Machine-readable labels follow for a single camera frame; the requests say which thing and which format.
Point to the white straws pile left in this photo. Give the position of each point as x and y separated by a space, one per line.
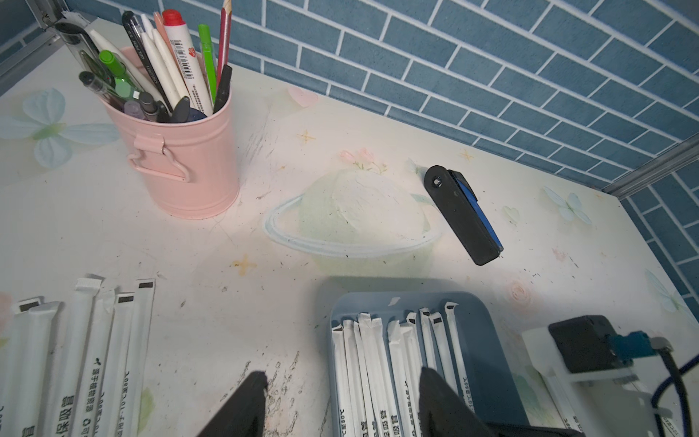
77 368

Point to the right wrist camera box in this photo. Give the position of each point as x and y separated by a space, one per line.
590 343

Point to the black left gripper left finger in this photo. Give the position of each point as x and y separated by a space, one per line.
244 412

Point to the white straw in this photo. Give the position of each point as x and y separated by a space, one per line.
347 426
358 415

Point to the blue storage box tray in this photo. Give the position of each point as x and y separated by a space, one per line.
495 395

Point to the aluminium corner post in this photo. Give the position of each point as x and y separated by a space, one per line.
674 159
23 26

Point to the pink pen cup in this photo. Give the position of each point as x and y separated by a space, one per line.
189 169

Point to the aluminium corner post left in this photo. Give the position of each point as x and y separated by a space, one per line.
23 26

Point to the aluminium corner post right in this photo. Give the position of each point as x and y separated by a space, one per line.
674 159

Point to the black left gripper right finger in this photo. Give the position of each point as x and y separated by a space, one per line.
441 413

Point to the pens in cup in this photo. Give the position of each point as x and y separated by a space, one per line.
171 76

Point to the blue black stapler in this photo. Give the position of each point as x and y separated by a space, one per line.
456 200

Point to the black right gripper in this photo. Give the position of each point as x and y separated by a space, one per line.
600 403

